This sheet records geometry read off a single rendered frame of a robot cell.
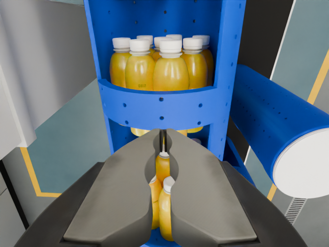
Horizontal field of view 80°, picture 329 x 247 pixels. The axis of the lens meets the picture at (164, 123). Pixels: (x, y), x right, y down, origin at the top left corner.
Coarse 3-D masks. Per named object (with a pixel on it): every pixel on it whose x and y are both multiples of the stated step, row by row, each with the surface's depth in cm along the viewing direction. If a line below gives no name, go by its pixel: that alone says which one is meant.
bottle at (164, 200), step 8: (160, 192) 52; (168, 192) 49; (160, 200) 51; (168, 200) 49; (160, 208) 51; (168, 208) 49; (160, 216) 53; (168, 216) 51; (160, 224) 55; (168, 224) 52; (160, 232) 57; (168, 232) 54; (168, 240) 56
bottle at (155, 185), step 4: (156, 176) 54; (156, 180) 54; (152, 184) 53; (156, 184) 53; (160, 184) 55; (152, 188) 53; (156, 188) 53; (160, 188) 54; (152, 192) 53; (156, 192) 53; (152, 196) 53; (156, 196) 53; (152, 200) 53; (156, 200) 54; (152, 204) 54; (156, 204) 55; (156, 208) 55; (156, 212) 56; (156, 216) 57; (152, 220) 57; (156, 220) 58; (152, 224) 58; (156, 224) 58; (152, 228) 59
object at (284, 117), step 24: (240, 72) 115; (240, 96) 96; (264, 96) 83; (288, 96) 77; (240, 120) 90; (264, 120) 73; (288, 120) 65; (312, 120) 60; (264, 144) 68; (288, 144) 59; (264, 168) 70
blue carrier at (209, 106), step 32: (96, 0) 39; (128, 0) 46; (160, 0) 48; (192, 0) 47; (224, 0) 27; (96, 32) 39; (128, 32) 48; (160, 32) 51; (192, 32) 50; (224, 32) 29; (96, 64) 37; (224, 64) 32; (128, 96) 32; (160, 96) 30; (192, 96) 31; (224, 96) 35; (128, 128) 58; (224, 128) 40
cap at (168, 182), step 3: (168, 177) 51; (171, 177) 51; (165, 180) 50; (168, 180) 50; (171, 180) 50; (165, 183) 49; (168, 183) 49; (171, 183) 49; (165, 186) 48; (168, 186) 48; (171, 186) 48; (165, 189) 49; (168, 189) 48
